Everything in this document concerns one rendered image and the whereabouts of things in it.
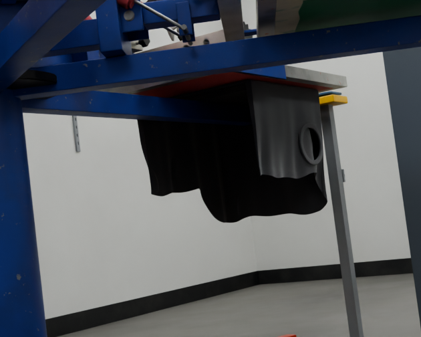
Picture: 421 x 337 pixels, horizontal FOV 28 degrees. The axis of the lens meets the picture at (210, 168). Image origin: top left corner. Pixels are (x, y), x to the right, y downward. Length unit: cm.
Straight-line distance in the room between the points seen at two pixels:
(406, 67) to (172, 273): 337
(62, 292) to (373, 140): 261
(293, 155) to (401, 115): 38
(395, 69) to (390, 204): 351
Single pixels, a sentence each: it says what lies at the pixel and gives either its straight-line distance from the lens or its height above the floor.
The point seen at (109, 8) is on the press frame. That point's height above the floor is 102.
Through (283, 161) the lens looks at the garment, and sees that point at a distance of 270.
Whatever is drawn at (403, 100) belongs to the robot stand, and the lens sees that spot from 281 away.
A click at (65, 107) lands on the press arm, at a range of 216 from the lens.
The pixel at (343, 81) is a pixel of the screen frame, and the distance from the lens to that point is 301.
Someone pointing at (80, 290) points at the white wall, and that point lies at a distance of 512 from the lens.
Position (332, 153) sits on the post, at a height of 74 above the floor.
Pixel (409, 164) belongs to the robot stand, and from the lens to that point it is 279.
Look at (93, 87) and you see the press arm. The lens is 192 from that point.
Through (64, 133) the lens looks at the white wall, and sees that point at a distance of 517.
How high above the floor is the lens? 53
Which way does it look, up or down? 4 degrees up
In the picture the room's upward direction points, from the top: 7 degrees counter-clockwise
